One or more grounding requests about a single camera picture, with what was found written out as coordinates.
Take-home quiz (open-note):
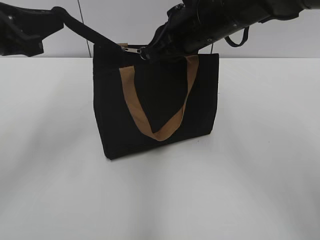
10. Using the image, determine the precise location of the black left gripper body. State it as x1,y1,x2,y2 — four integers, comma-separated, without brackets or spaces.
144,2,200,60

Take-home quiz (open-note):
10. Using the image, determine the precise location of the black curved right gripper finger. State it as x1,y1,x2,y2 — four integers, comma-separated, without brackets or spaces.
51,6,119,47

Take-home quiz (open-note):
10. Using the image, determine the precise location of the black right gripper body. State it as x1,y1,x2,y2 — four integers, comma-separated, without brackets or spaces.
0,4,64,57

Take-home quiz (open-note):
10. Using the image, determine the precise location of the silver zipper pull with ring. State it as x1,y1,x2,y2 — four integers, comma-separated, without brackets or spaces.
121,46,150,61

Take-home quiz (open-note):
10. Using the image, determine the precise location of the black canvas tote bag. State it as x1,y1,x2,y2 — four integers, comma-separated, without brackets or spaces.
93,45,220,160

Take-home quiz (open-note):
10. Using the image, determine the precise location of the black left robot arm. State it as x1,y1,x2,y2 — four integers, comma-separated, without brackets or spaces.
141,0,320,60

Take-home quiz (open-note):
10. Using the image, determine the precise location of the tan rear bag handle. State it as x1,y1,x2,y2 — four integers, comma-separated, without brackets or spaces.
118,43,129,49

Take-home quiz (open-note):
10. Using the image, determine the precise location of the tan bag handle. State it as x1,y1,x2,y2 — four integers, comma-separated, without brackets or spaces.
119,55,200,142
118,43,129,49

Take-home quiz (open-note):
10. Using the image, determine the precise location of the black cable loop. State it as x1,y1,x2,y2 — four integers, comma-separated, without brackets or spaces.
224,26,250,48

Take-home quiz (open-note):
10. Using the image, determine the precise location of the tan front bag handle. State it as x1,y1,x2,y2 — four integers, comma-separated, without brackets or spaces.
119,55,200,142

